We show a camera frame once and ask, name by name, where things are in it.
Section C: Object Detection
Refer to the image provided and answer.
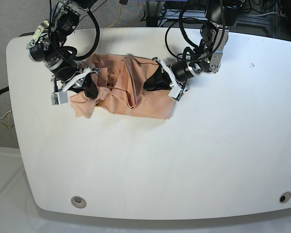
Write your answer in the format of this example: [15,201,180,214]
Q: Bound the peach orange T-shirt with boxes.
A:
[69,54,175,119]

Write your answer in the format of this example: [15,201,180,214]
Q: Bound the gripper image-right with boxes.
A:
[143,61,196,91]

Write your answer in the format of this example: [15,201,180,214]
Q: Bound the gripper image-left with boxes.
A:
[52,65,98,100]

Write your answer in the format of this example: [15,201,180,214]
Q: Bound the black looped cable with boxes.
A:
[164,8,204,63]

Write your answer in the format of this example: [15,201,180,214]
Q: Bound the aluminium frame rail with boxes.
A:
[158,9,280,39]

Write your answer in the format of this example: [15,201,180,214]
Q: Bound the left table grommet hole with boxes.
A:
[71,196,87,209]

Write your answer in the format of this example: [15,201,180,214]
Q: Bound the right table grommet hole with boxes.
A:
[279,191,291,203]

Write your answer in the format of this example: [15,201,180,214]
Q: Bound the yellow floor cable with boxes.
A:
[108,2,122,29]

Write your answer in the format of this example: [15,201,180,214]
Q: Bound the table grommet hole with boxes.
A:
[71,196,87,209]
[279,191,291,203]

